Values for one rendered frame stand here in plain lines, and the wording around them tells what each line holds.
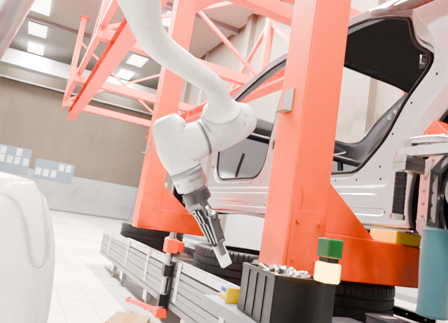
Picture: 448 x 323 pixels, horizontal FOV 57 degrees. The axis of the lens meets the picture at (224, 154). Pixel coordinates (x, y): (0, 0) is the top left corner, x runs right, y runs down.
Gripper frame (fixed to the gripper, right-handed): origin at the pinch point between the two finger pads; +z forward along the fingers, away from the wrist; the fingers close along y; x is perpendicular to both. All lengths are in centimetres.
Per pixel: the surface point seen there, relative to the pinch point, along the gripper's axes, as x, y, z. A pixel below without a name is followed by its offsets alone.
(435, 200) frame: 77, 9, 20
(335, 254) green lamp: 8.6, 38.9, -1.2
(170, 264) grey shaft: 16, -134, 37
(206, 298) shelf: -8.9, -1.4, 9.1
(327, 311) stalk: 1.9, 38.4, 8.0
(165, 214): 45, -204, 22
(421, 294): 45, 20, 36
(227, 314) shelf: -9.4, 11.8, 9.8
